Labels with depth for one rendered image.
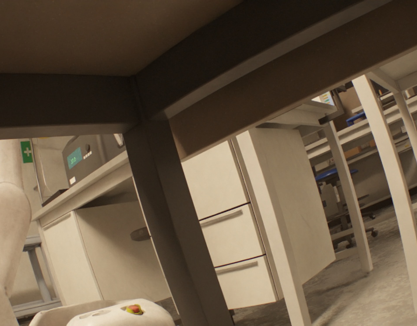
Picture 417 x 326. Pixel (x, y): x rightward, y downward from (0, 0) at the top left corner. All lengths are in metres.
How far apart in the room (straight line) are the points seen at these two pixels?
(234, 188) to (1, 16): 1.15
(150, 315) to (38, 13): 0.80
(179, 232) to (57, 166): 4.90
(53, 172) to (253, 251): 4.14
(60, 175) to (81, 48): 4.92
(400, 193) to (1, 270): 1.08
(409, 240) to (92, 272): 1.61
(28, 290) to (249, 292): 3.61
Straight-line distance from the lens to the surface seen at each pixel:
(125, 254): 2.30
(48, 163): 5.26
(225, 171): 1.37
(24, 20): 0.32
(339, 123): 3.75
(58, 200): 2.19
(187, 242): 0.43
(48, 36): 0.35
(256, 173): 1.29
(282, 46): 0.37
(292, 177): 1.62
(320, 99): 2.05
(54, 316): 1.28
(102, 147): 1.93
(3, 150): 1.13
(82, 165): 2.07
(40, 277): 3.90
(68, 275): 2.41
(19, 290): 4.68
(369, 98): 1.12
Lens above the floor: 0.48
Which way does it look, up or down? 10 degrees up
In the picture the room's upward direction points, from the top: 17 degrees counter-clockwise
